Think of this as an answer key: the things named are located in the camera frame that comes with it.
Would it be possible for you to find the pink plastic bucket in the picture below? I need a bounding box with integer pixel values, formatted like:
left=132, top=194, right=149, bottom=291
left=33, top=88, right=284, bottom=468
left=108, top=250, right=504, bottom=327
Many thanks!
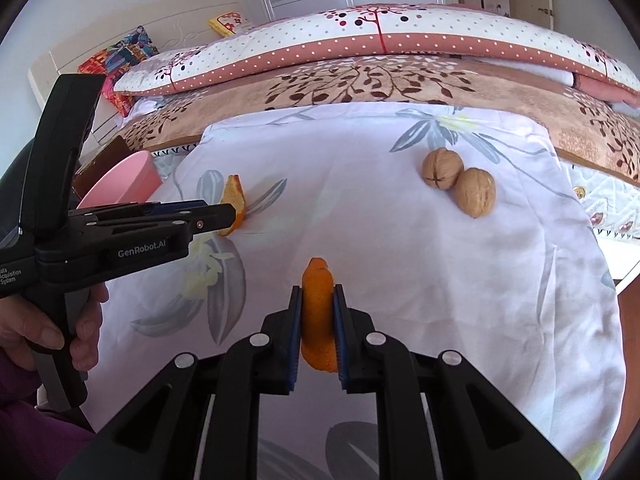
left=78, top=151, right=162, bottom=209

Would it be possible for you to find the white floral sheet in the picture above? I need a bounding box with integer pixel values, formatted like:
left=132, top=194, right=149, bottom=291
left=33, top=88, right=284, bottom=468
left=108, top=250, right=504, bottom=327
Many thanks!
left=84, top=103, right=626, bottom=479

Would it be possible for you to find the yellow red small pillow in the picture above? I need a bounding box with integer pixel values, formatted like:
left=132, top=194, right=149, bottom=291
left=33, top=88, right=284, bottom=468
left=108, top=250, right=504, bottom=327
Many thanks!
left=208, top=11, right=254, bottom=37

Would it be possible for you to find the colourful patterned pillow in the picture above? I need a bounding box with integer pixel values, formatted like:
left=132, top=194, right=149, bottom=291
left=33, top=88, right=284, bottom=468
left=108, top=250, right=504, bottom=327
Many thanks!
left=77, top=25, right=158, bottom=117

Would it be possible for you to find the white dotted folded quilt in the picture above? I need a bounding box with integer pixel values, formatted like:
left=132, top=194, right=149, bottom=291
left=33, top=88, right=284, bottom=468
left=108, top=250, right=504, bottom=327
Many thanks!
left=114, top=3, right=639, bottom=106

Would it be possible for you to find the brown leaf pattern blanket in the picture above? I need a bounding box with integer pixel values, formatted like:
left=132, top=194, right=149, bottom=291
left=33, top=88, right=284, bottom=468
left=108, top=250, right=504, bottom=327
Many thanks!
left=119, top=55, right=639, bottom=184

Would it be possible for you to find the dark wooden nightstand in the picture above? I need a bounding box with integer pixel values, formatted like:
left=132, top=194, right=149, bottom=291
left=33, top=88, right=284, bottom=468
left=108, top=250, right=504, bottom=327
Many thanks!
left=72, top=136, right=132, bottom=198

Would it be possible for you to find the person's left hand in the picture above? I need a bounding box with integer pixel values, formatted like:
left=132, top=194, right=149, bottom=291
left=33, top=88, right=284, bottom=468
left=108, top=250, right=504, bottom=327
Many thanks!
left=1, top=283, right=108, bottom=372

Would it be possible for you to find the purple sleeve forearm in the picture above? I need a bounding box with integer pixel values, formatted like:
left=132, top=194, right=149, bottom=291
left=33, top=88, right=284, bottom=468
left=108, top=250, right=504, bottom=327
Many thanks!
left=0, top=350, right=94, bottom=479

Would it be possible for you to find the beige wooden headboard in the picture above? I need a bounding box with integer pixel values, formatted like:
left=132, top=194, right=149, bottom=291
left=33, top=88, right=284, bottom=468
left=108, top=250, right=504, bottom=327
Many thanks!
left=27, top=0, right=257, bottom=164

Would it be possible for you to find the left walnut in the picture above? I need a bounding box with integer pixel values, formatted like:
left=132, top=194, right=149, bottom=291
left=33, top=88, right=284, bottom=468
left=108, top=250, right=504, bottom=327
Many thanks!
left=422, top=148, right=464, bottom=190

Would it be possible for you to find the right walnut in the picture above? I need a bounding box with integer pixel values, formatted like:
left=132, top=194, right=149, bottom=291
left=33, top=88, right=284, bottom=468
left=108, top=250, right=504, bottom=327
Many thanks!
left=454, top=168, right=497, bottom=219

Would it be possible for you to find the walnut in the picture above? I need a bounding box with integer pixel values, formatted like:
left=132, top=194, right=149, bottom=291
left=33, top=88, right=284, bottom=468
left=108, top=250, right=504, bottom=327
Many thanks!
left=422, top=148, right=464, bottom=190
left=454, top=168, right=497, bottom=219

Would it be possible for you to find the orange peel piece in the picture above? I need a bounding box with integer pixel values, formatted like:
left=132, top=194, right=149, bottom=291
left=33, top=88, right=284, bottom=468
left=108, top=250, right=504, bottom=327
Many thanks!
left=300, top=258, right=337, bottom=373
left=217, top=174, right=246, bottom=236

